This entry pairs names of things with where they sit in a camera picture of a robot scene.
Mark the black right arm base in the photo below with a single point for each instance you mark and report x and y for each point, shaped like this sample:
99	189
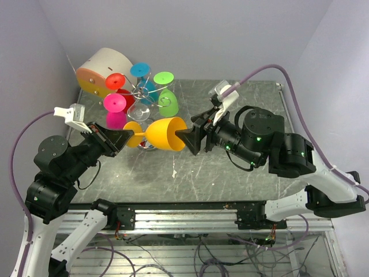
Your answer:
250	215

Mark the green wine glass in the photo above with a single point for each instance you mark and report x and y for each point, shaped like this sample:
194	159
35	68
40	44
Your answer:
167	95

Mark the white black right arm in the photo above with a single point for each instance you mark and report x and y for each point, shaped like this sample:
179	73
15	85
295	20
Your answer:
258	137

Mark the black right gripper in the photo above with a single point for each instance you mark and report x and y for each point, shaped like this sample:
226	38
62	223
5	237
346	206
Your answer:
194	135

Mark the chrome wine glass rack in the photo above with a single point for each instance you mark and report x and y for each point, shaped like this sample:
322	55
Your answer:
150	119

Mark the blue wine glass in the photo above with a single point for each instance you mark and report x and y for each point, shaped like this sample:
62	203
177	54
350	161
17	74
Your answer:
145	89

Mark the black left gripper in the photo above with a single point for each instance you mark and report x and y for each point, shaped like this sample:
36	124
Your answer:
111	141

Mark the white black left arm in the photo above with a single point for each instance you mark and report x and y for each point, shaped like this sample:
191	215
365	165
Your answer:
49	197

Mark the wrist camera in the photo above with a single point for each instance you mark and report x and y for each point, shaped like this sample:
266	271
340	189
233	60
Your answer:
73	117
225	95

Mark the clear wine glass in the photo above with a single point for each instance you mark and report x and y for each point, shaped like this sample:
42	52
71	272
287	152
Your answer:
140	113

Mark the red wine glass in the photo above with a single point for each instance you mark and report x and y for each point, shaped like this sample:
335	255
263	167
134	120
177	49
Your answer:
116	82

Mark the pink wine glass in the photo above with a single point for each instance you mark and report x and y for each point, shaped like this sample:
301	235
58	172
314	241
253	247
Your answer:
115	104

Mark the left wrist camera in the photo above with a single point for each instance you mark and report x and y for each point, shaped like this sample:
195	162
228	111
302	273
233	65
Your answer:
73	117

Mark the white round container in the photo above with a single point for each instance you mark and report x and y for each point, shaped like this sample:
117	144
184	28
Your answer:
92	74

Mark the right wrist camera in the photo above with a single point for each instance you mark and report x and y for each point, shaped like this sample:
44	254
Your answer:
225	95

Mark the orange wine glass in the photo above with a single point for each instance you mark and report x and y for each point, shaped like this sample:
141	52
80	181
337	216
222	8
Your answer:
160	134

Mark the aluminium rail frame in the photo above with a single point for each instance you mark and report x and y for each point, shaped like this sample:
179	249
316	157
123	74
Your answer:
194	216

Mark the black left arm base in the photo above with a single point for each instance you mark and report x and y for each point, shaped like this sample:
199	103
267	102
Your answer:
121	218

